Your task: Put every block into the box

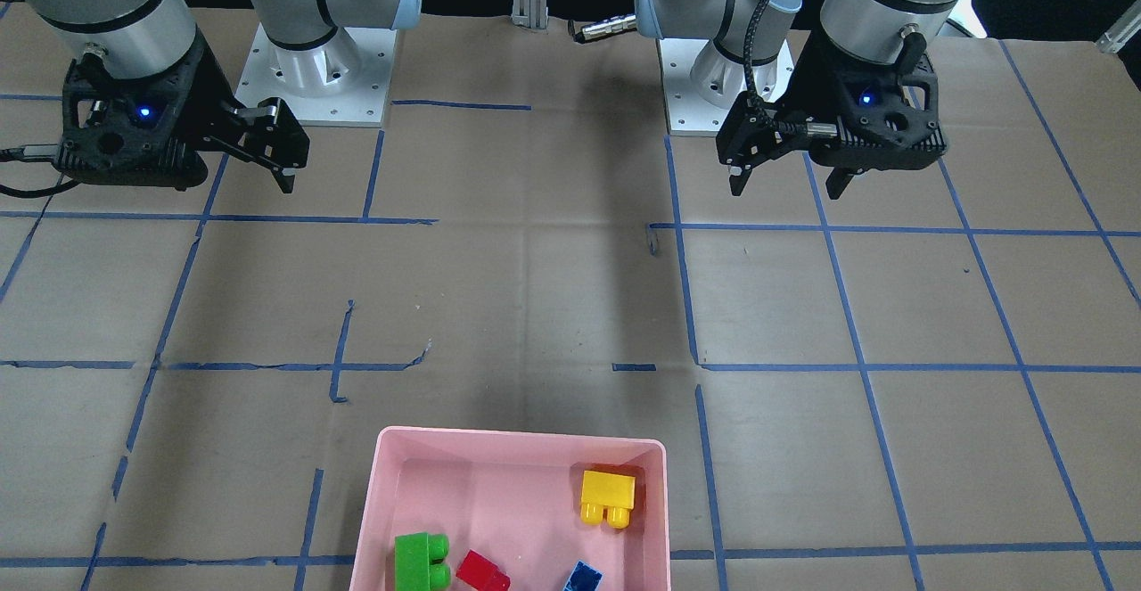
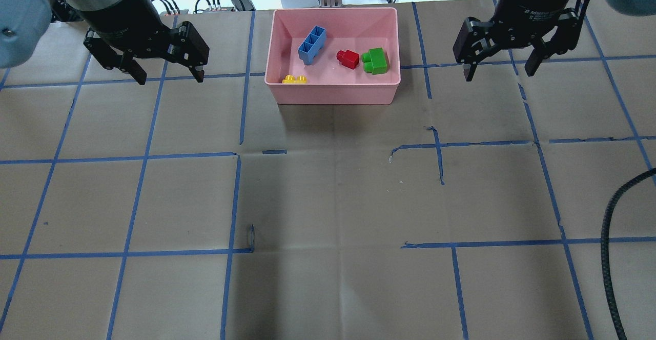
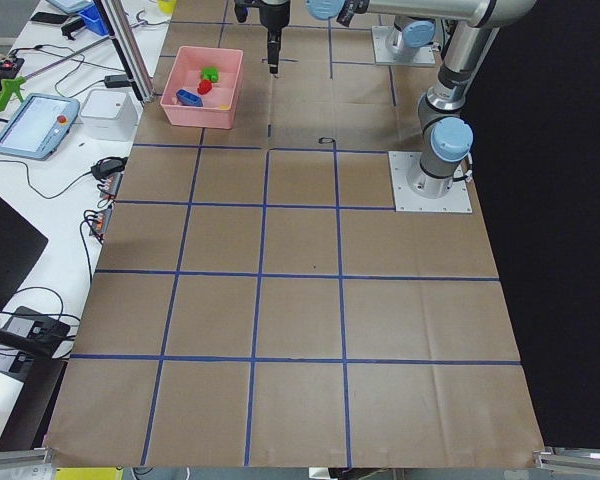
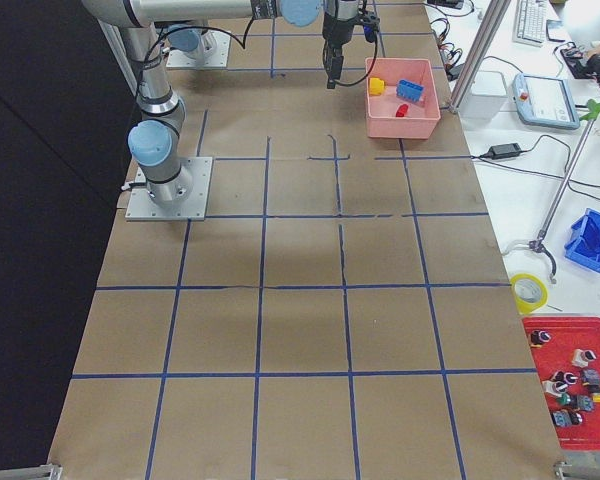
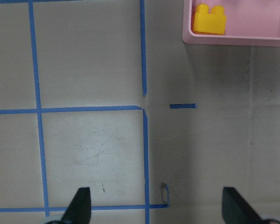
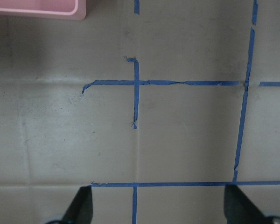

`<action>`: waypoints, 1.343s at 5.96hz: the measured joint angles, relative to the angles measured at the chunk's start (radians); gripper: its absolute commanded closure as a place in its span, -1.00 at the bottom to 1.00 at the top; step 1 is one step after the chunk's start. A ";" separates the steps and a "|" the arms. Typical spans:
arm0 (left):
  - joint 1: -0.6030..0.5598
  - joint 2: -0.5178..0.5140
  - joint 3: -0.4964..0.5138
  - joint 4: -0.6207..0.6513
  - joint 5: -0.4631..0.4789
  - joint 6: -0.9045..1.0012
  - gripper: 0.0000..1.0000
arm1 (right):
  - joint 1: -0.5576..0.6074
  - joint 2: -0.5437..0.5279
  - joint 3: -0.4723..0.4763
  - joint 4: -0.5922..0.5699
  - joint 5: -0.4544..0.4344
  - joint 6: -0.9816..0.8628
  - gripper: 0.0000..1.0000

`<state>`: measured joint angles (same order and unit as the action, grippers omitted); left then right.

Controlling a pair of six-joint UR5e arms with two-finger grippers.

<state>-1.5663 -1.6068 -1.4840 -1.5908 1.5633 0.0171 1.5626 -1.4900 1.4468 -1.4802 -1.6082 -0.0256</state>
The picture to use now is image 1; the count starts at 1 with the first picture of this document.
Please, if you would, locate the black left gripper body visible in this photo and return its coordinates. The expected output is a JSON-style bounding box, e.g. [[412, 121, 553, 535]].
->
[[784, 34, 947, 173]]

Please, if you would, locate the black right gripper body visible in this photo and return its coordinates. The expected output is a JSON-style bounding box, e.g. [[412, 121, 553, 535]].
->
[[52, 34, 234, 191]]

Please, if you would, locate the yellow toy block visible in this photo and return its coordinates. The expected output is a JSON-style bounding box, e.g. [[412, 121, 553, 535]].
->
[[578, 470, 636, 531]]

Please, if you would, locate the green toy block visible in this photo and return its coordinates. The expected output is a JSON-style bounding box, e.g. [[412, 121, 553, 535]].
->
[[394, 531, 452, 591]]

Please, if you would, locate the blue toy block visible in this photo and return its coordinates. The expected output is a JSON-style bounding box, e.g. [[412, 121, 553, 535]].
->
[[563, 560, 602, 591]]

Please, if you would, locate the red toy block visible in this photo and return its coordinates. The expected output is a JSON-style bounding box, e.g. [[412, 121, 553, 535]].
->
[[454, 550, 511, 591]]

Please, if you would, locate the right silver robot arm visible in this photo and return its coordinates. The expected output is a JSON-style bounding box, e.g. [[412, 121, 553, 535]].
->
[[3, 0, 423, 200]]

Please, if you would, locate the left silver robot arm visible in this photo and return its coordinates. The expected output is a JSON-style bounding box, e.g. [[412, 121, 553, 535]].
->
[[636, 0, 958, 200]]

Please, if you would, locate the pink plastic box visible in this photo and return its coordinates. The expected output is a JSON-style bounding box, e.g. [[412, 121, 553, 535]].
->
[[349, 427, 671, 590]]

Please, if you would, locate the brown paper table cover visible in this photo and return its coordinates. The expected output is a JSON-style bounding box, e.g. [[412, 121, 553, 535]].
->
[[3, 17, 1138, 590]]

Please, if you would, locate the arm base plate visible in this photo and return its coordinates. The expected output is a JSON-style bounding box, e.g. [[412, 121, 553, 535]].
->
[[235, 26, 400, 128], [657, 38, 746, 137]]

